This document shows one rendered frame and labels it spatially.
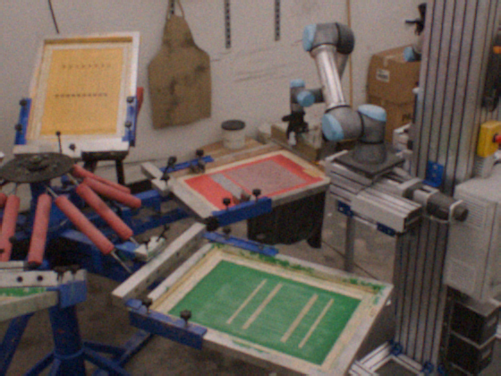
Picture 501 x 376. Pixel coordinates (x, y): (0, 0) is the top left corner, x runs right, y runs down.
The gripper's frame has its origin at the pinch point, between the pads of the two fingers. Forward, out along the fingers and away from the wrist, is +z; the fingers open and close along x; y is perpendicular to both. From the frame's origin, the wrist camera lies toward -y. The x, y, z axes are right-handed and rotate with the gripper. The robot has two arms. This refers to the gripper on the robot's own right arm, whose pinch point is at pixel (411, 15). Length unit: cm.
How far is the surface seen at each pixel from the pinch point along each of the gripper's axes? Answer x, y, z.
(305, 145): -76, 44, -29
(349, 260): -56, 127, -21
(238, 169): -108, 58, -9
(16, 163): -208, 9, -48
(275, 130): -84, 44, -2
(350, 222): -53, 101, -21
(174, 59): -109, 46, 179
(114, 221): -175, 34, -74
